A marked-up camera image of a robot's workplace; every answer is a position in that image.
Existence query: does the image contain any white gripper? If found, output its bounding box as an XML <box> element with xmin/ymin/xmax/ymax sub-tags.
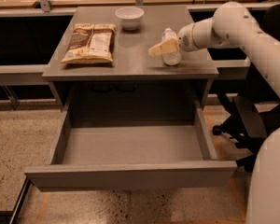
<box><xmin>148</xmin><ymin>18</ymin><xmax>219</xmax><ymax>56</ymax></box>

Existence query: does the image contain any blue plastic bottle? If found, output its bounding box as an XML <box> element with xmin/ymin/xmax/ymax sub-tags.
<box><xmin>162</xmin><ymin>28</ymin><xmax>181</xmax><ymax>66</ymax></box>

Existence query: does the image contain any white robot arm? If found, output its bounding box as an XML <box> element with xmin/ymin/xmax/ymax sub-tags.
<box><xmin>148</xmin><ymin>2</ymin><xmax>280</xmax><ymax>224</ymax></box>

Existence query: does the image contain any grey open top drawer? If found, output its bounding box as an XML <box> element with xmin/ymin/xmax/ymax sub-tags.
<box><xmin>24</xmin><ymin>87</ymin><xmax>238</xmax><ymax>193</ymax></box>

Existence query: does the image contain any white bowl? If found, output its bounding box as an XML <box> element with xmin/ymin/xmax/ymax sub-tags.
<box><xmin>115</xmin><ymin>7</ymin><xmax>145</xmax><ymax>31</ymax></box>

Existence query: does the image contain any grey cabinet desk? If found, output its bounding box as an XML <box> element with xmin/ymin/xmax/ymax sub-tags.
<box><xmin>43</xmin><ymin>6</ymin><xmax>218</xmax><ymax>103</ymax></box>

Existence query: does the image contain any brown yellow snack bag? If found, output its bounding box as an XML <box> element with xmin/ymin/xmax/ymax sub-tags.
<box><xmin>62</xmin><ymin>23</ymin><xmax>116</xmax><ymax>64</ymax></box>

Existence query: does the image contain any black office chair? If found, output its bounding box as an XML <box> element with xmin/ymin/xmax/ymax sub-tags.
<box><xmin>212</xmin><ymin>2</ymin><xmax>280</xmax><ymax>172</ymax></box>

